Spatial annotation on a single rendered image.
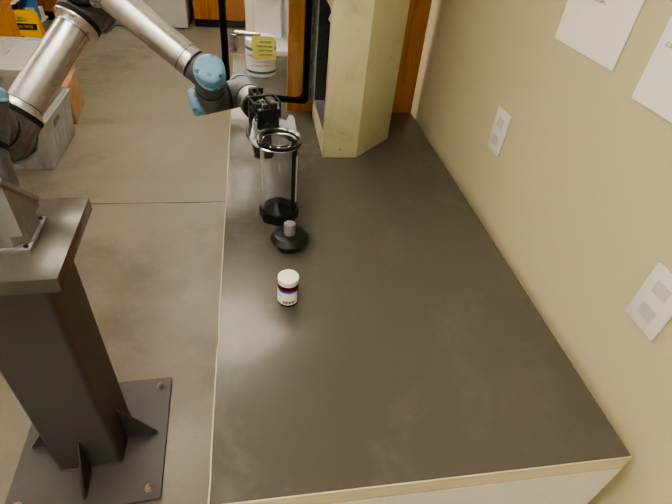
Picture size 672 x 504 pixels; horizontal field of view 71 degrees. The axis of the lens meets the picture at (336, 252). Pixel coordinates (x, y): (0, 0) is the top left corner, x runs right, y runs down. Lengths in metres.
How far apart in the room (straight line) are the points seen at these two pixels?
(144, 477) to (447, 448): 1.25
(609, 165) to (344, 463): 0.71
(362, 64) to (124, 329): 1.54
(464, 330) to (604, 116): 0.49
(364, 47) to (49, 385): 1.29
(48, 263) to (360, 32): 0.97
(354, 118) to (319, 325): 0.74
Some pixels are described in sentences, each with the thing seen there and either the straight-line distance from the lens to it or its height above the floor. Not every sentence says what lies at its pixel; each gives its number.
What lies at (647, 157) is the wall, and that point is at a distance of 0.95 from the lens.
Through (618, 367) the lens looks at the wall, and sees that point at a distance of 1.03.
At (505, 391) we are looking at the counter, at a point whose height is 0.94.
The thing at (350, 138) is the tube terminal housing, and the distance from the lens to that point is 1.52.
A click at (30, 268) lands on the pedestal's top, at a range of 1.22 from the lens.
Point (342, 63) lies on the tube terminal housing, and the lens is 1.43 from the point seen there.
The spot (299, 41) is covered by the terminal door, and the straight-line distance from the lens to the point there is 1.73.
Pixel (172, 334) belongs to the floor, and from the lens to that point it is 2.24.
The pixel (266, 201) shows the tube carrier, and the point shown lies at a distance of 1.20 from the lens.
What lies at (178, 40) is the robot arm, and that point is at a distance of 1.28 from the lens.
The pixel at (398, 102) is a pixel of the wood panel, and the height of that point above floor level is 0.98.
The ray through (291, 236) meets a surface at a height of 0.98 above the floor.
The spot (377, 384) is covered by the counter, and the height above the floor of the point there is 0.94.
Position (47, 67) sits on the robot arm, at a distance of 1.44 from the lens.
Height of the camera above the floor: 1.67
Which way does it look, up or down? 39 degrees down
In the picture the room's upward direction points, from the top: 6 degrees clockwise
